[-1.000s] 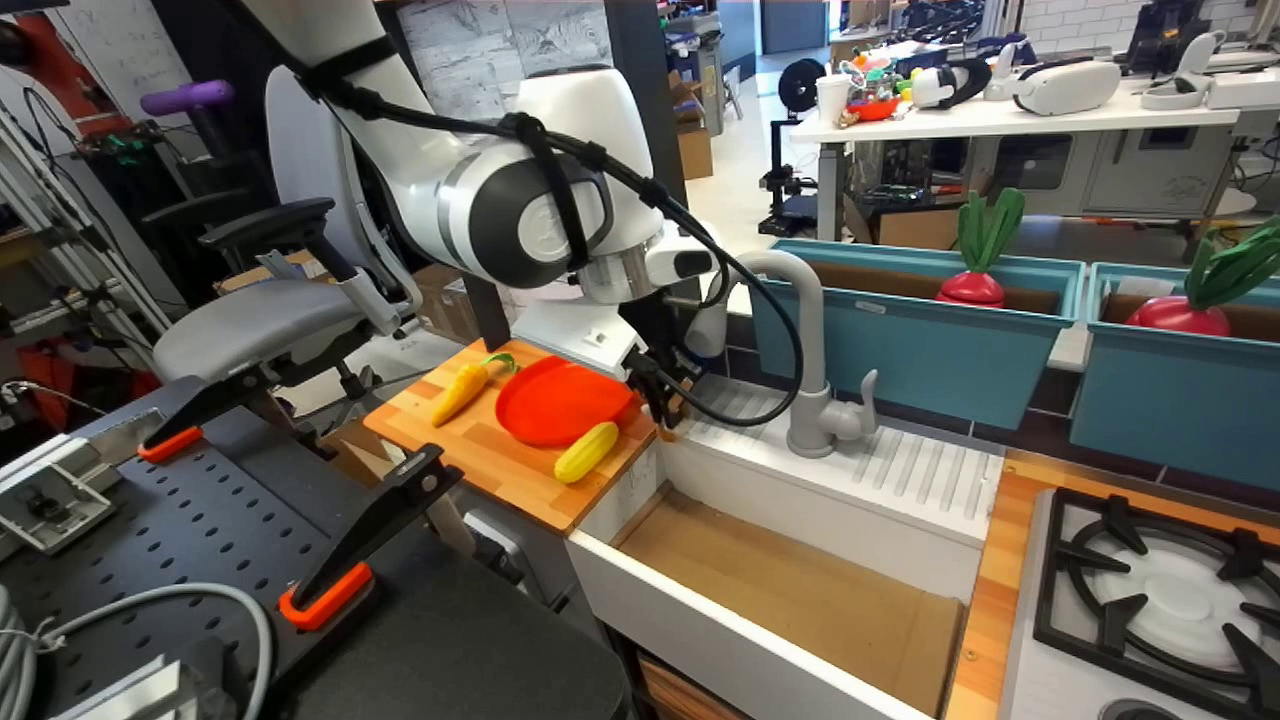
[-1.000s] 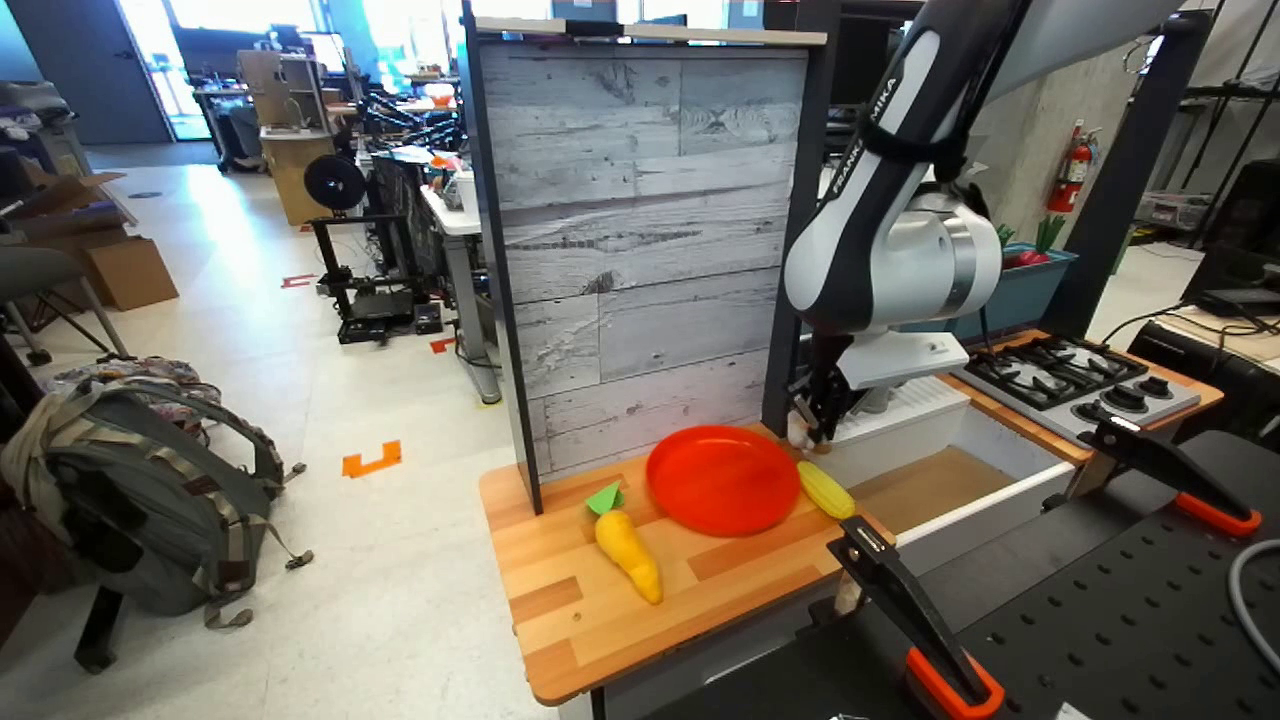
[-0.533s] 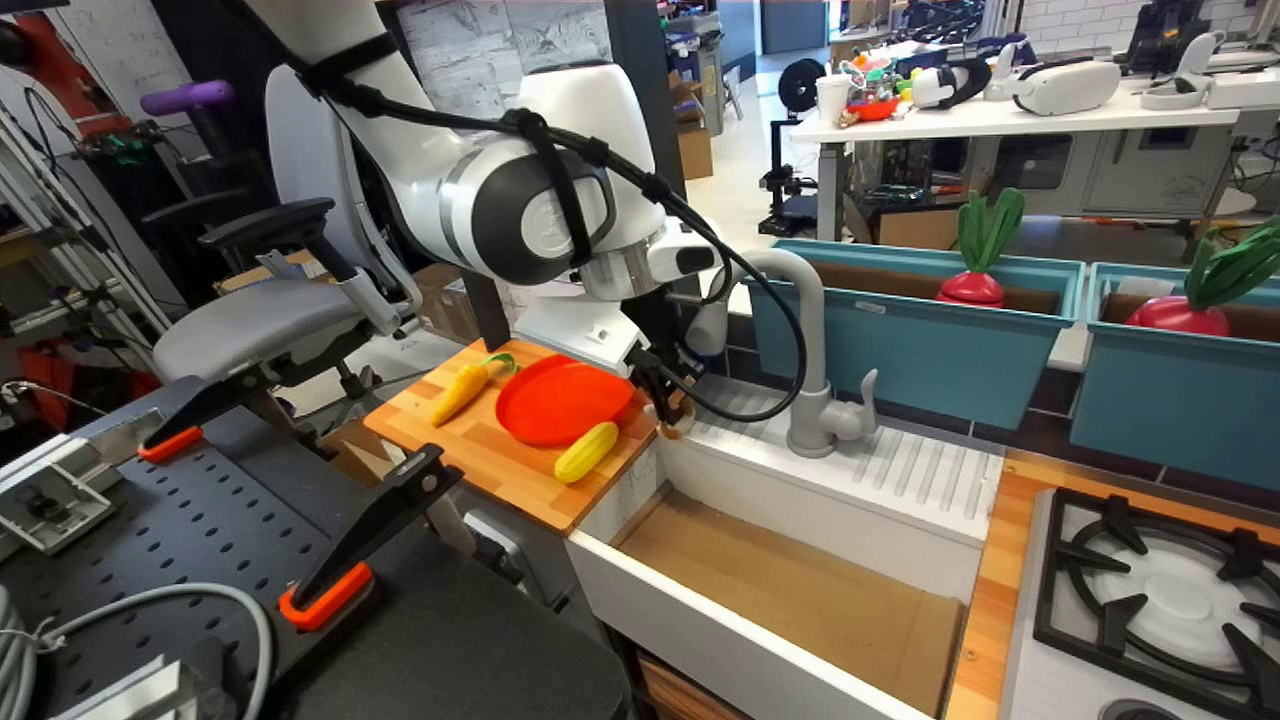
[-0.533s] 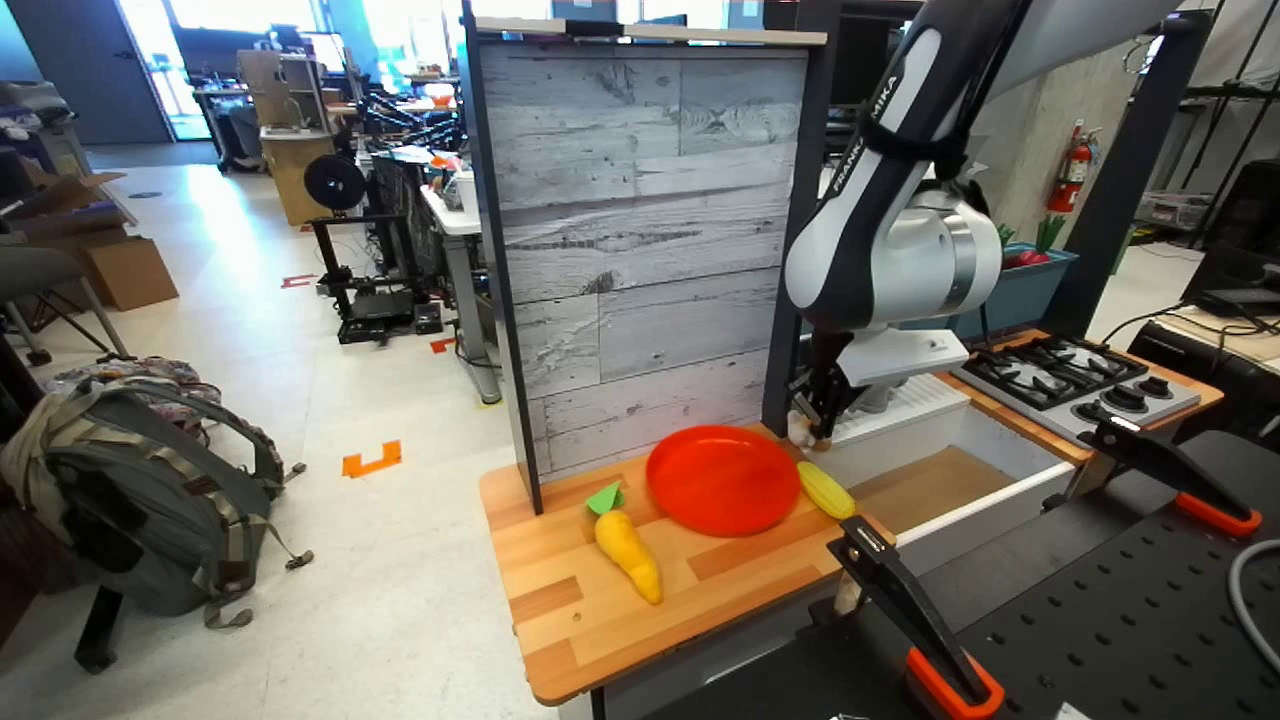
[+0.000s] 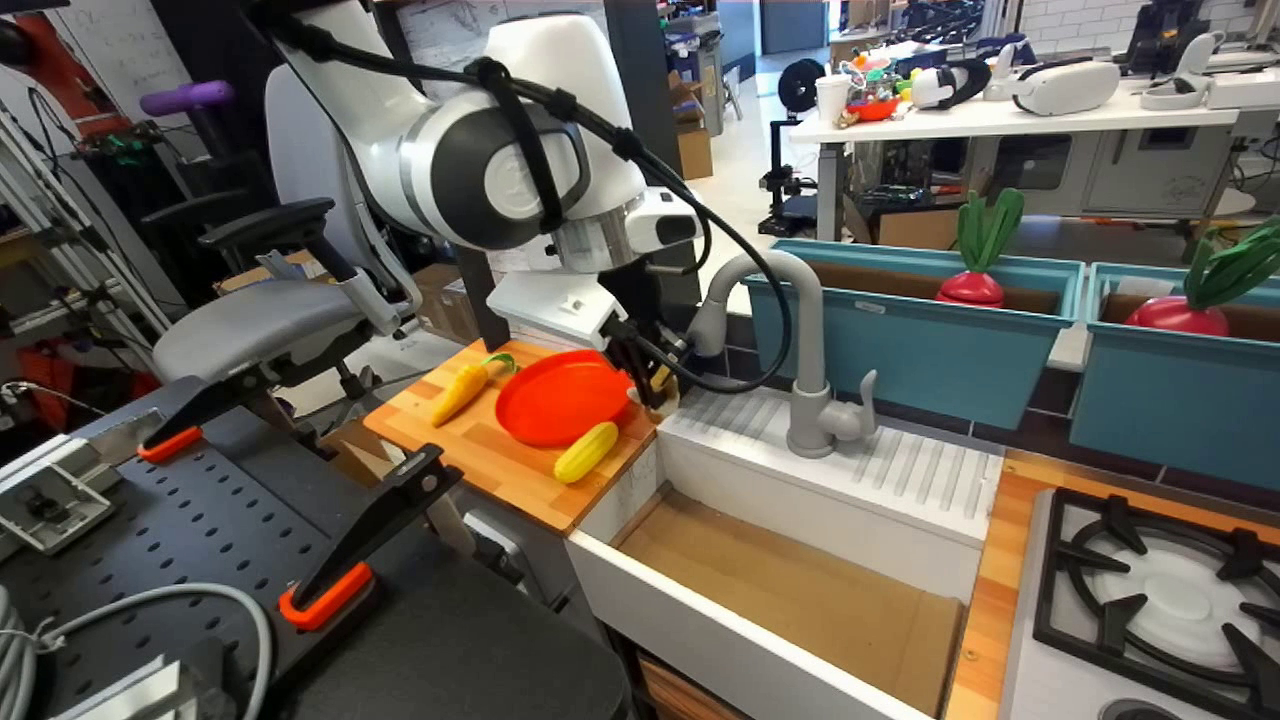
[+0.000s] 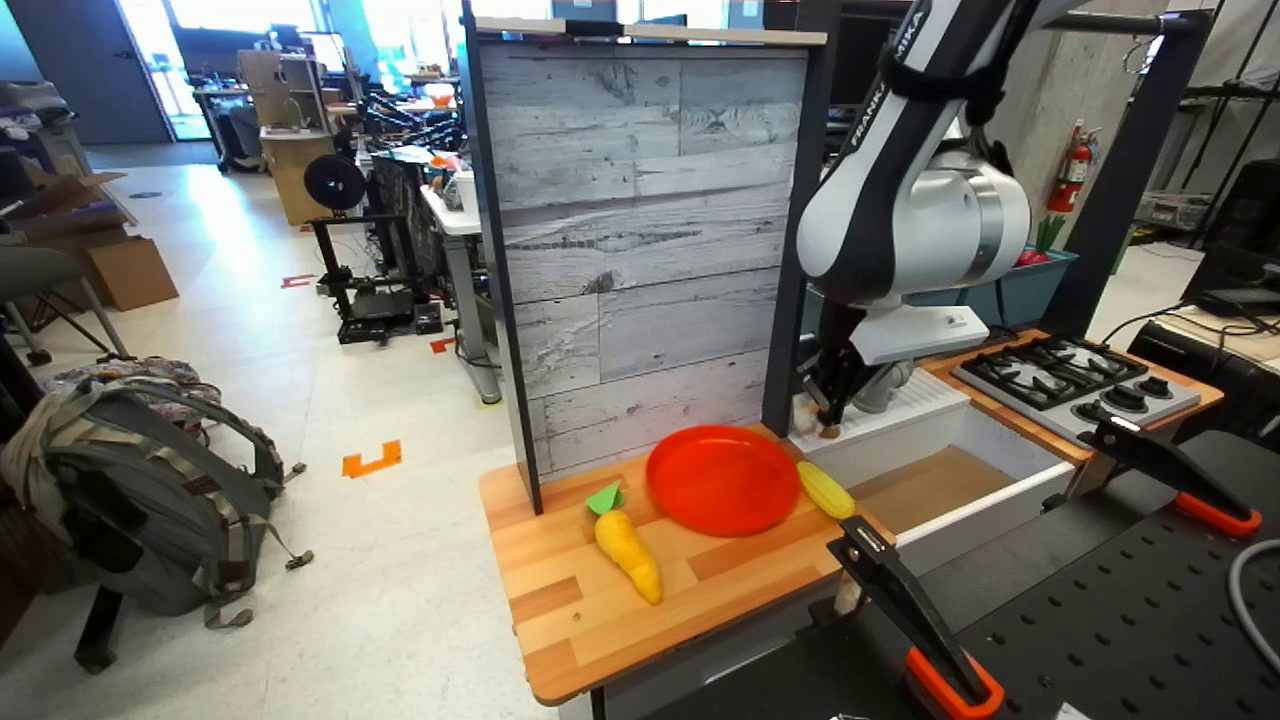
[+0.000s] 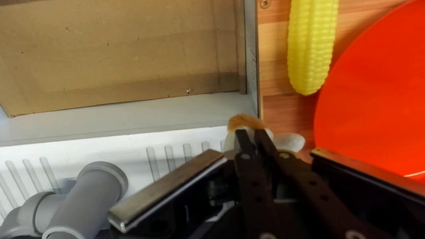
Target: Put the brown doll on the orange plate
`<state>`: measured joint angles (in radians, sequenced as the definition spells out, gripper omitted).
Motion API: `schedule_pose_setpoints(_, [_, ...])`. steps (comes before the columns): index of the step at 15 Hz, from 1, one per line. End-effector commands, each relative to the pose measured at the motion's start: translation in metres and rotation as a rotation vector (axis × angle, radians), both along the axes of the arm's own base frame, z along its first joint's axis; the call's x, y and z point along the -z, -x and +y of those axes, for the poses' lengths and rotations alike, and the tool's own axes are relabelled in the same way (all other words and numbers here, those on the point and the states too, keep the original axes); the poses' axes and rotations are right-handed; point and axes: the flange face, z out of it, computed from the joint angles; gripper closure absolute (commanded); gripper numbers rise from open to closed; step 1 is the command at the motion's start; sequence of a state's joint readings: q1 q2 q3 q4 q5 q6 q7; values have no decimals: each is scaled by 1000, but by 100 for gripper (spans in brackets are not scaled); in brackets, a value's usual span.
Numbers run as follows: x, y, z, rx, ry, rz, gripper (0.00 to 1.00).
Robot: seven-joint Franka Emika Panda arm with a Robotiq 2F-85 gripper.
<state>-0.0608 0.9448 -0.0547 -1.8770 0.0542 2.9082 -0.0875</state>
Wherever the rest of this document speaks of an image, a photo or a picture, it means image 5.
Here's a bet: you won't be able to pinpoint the orange plate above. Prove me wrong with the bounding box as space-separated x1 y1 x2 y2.
493 346 642 452

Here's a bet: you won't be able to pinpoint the black stove grate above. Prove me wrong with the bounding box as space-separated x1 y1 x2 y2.
1034 484 1280 720

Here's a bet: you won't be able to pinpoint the cardboard box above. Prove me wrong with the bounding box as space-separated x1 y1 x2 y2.
677 125 718 185

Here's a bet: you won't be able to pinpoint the black perforated table plate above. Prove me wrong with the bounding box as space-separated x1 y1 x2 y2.
0 404 637 720

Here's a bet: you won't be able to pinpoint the yellow corn toy green leaves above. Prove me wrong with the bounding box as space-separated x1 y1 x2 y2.
427 346 520 433

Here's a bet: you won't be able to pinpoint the colourful toy pile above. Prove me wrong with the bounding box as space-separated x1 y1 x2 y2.
846 52 926 129

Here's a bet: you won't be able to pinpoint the small black orange clamp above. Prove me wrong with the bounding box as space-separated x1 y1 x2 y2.
137 365 273 466

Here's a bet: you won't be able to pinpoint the white toy sink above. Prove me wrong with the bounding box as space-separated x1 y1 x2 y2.
566 368 1010 720

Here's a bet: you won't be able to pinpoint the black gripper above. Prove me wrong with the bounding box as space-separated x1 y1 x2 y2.
600 309 698 406

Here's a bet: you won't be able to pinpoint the black vertical post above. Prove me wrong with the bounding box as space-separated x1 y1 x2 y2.
600 0 712 400

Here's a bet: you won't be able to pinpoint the silver metal bracket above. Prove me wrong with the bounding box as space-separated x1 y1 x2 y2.
0 455 120 559

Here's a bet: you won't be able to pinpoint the aluminium frame rails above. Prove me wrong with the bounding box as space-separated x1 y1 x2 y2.
0 63 194 350

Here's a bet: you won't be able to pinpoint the grey cable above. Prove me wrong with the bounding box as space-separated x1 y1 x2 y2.
0 579 282 720

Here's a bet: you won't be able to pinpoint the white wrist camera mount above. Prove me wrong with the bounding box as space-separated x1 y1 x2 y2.
480 273 633 354

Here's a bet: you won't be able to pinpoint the wide teal planter box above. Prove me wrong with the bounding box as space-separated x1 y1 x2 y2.
744 236 1091 433

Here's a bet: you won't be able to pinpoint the white stove top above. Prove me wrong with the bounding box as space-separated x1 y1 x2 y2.
1002 484 1280 720

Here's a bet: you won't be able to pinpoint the large red radish toy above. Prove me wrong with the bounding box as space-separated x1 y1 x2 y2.
1129 217 1280 339

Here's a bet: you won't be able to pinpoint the wooden cutting board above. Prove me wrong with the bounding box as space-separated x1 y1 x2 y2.
359 335 669 535

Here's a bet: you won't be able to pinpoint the brown doll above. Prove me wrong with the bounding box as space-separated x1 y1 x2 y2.
637 360 682 415

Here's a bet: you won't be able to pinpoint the large black orange clamp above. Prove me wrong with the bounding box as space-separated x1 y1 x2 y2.
277 439 468 635

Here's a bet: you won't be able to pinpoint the grey office chair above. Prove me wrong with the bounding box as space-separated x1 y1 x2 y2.
150 54 432 404

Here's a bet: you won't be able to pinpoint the small red radish toy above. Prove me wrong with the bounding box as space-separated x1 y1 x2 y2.
934 185 1034 313

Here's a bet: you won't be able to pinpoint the white VR headset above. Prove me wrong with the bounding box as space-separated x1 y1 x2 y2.
1010 52 1123 121

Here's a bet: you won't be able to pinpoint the grey toy faucet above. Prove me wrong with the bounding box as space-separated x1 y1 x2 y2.
682 247 885 463

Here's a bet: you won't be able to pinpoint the white background table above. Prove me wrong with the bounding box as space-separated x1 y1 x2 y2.
785 76 1280 244

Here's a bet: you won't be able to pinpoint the white cup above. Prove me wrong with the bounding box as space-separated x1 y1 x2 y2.
813 70 857 130

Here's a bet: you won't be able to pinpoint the plain yellow toy vegetable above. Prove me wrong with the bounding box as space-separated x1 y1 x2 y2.
549 421 623 489

